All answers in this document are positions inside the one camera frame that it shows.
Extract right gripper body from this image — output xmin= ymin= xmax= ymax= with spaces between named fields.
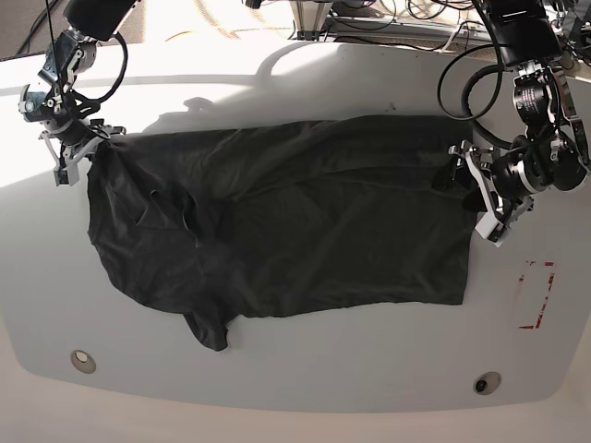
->
xmin=40 ymin=118 xmax=127 ymax=171

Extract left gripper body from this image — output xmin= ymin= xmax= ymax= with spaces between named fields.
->
xmin=449 ymin=140 xmax=538 ymax=231

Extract dark grey t-shirt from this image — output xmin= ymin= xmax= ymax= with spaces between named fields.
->
xmin=87 ymin=115 xmax=476 ymax=352

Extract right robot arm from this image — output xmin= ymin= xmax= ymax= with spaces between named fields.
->
xmin=18 ymin=1 xmax=138 ymax=185

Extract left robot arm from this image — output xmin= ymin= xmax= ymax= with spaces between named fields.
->
xmin=449 ymin=1 xmax=590 ymax=243

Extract red tape rectangle marking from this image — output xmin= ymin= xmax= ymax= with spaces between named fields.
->
xmin=513 ymin=260 xmax=557 ymax=330

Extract right table grommet hole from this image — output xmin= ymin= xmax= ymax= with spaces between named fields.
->
xmin=473 ymin=372 xmax=502 ymax=396

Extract table grommet hole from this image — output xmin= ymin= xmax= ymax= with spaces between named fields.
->
xmin=473 ymin=372 xmax=502 ymax=396
xmin=70 ymin=350 xmax=97 ymax=375

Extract left table grommet hole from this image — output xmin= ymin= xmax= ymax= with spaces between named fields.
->
xmin=70 ymin=350 xmax=97 ymax=375

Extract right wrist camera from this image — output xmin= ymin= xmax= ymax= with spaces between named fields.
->
xmin=54 ymin=165 xmax=79 ymax=186

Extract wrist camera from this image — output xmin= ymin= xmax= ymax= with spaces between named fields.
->
xmin=54 ymin=165 xmax=79 ymax=186
xmin=475 ymin=212 xmax=508 ymax=247

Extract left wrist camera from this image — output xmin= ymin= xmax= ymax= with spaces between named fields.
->
xmin=475 ymin=212 xmax=508 ymax=247

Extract black cables on floor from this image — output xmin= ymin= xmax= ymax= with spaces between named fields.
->
xmin=0 ymin=0 xmax=61 ymax=61

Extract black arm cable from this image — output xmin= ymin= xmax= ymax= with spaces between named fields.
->
xmin=436 ymin=43 xmax=523 ymax=151

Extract aluminium frame stand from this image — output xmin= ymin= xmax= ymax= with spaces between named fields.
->
xmin=288 ymin=0 xmax=555 ymax=70

